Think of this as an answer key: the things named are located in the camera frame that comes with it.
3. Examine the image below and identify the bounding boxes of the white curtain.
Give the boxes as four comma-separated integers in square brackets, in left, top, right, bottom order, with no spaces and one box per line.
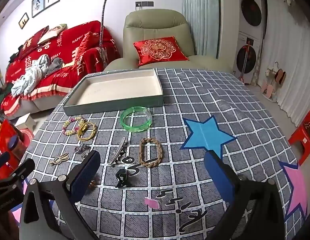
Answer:
[262,0,310,128]

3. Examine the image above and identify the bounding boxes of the gold bow hair clip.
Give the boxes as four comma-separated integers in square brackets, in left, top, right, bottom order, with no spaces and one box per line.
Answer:
[49,152,70,166]

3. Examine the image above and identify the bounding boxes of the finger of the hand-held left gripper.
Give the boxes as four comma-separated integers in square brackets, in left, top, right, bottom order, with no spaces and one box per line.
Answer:
[0,152,11,173]
[0,159,36,196]

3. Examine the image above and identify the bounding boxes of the black claw clip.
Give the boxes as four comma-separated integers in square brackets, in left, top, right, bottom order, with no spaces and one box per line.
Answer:
[115,169,132,188]

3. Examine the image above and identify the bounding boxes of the gold cord bracelet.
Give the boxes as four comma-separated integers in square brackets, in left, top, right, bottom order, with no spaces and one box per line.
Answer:
[77,120,98,141]

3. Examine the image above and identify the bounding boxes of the grey tray with cream lining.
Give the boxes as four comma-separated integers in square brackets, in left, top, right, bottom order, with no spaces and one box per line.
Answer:
[62,68,164,117]

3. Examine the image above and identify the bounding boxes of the pink heart crystal pendant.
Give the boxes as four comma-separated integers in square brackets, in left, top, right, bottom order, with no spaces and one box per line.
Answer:
[74,144,91,158]

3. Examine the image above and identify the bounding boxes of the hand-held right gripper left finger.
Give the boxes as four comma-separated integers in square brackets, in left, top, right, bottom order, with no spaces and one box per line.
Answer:
[19,150,102,240]

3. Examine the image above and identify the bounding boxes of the grey sofa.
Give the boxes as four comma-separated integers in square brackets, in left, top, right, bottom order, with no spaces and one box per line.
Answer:
[5,90,70,120]

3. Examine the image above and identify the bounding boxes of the grey clothing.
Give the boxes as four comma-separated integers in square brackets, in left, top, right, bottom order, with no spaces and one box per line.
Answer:
[45,57,64,78]

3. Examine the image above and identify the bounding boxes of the pink and yellow bead bracelet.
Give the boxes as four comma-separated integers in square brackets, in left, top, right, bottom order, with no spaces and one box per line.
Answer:
[62,116,85,137]

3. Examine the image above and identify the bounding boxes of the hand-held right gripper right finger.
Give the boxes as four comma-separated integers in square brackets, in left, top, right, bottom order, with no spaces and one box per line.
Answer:
[204,151,285,240]

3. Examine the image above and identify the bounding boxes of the green translucent bangle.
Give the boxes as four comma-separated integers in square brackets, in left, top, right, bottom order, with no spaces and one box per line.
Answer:
[120,106,153,133]

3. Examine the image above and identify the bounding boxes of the portrait print pillow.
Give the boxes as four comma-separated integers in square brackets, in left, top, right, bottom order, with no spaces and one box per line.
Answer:
[37,24,68,44]

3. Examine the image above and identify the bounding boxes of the small clear trinket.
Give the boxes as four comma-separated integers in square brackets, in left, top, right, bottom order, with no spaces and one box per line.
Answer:
[107,137,129,167]

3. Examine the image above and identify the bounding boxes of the slipper rack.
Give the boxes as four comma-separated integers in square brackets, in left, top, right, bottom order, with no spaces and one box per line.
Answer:
[260,62,287,101]

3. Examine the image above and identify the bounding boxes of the red pillow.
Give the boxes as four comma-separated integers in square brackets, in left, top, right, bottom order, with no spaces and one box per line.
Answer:
[19,26,49,58]

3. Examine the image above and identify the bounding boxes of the dark green cloth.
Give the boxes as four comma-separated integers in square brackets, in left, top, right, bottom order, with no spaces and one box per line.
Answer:
[0,85,11,112]

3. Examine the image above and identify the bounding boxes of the light blue clothing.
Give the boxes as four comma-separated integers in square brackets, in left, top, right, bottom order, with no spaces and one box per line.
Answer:
[11,54,50,97]

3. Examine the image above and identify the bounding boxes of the flexible phone holder stand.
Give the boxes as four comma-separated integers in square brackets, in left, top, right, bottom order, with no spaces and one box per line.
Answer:
[99,0,115,68]

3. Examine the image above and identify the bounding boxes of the red plastic stool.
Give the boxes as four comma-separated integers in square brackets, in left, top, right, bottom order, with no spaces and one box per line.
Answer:
[288,109,310,165]

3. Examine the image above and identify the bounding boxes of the red floor mat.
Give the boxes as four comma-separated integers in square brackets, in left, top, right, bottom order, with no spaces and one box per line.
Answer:
[19,129,35,143]

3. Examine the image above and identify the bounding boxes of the red stick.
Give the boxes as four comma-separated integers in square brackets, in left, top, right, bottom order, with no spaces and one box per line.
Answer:
[239,40,253,84]

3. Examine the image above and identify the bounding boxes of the white washing machine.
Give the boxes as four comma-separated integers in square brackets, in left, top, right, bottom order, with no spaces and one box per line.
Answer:
[232,31,264,85]
[239,0,267,40]

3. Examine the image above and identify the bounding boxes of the red embroidered cushion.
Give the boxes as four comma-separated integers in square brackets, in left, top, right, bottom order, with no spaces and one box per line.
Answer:
[133,36,190,67]

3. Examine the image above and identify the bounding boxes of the red printed blanket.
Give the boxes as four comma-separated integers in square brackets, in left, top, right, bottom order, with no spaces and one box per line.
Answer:
[0,20,120,117]

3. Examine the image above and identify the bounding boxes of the grey checked tray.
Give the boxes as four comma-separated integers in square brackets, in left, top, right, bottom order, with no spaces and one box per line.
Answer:
[20,67,308,240]

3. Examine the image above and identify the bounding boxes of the pale green armchair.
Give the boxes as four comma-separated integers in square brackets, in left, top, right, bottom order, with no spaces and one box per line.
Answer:
[102,9,233,74]

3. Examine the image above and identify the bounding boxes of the pale blue pleated curtain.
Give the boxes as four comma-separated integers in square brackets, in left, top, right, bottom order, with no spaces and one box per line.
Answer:
[181,0,220,58]

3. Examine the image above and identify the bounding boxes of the white box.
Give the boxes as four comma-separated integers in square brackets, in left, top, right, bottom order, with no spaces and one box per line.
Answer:
[14,112,37,130]

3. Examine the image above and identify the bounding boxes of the red gift bag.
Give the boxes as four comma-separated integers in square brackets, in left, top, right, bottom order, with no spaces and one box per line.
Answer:
[0,119,28,160]

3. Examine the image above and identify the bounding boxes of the brown braided bracelet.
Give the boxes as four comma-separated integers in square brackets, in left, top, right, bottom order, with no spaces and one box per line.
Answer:
[139,137,163,168]

